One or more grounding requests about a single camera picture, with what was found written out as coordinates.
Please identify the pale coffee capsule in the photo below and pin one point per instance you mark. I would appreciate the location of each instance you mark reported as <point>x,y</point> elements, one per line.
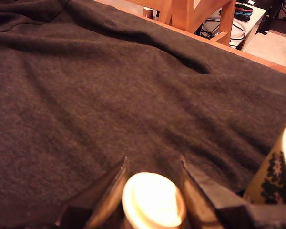
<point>152,202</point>

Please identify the mug with green pattern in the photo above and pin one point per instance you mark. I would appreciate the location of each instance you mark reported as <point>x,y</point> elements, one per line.
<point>269,181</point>

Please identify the dark grey cloth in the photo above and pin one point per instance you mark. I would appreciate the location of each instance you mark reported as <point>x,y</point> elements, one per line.
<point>109,95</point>

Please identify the white round device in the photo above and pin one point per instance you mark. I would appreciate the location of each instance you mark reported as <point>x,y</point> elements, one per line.
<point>238,31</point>

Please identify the wooden chair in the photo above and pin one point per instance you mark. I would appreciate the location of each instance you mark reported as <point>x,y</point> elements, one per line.
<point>181,14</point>

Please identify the small brown jar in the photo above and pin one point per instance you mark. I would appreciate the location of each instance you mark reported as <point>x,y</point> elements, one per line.
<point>148,13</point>

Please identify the red and blue controllers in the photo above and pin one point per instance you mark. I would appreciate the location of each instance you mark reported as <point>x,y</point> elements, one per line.
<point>243,10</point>

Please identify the black furniture piece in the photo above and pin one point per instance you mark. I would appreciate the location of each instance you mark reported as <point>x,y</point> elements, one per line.
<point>269,14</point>

